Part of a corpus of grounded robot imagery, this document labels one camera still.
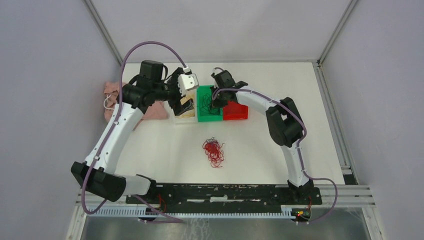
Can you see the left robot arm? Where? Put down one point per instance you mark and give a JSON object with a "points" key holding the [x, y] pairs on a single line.
{"points": [[97, 173]]}

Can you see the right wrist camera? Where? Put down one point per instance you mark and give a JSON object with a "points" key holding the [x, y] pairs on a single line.
{"points": [[217, 70]]}

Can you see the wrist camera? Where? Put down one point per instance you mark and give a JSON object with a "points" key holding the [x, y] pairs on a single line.
{"points": [[187, 81], [217, 70]]}

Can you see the clear plastic bin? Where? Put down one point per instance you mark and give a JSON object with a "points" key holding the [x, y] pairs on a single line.
{"points": [[190, 116]]}

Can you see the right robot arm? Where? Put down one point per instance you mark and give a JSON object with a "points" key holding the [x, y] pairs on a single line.
{"points": [[285, 125]]}

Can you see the pink cloth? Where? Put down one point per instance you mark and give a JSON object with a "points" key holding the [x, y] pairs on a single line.
{"points": [[156, 111]]}

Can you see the white comb cable duct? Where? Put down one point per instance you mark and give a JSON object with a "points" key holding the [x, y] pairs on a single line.
{"points": [[142, 212]]}

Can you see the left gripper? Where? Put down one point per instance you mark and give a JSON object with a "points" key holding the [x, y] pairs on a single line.
{"points": [[175, 104]]}

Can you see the green plastic bin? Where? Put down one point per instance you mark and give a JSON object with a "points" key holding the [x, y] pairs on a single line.
{"points": [[204, 111]]}

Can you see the red plastic bin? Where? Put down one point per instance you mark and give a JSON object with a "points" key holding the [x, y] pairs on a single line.
{"points": [[235, 111]]}

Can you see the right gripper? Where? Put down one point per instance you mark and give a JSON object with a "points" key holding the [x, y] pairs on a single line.
{"points": [[220, 104]]}

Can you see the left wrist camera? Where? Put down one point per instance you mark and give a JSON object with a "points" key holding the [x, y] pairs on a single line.
{"points": [[187, 81]]}

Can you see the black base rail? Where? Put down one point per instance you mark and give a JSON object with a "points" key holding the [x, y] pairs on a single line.
{"points": [[208, 198]]}

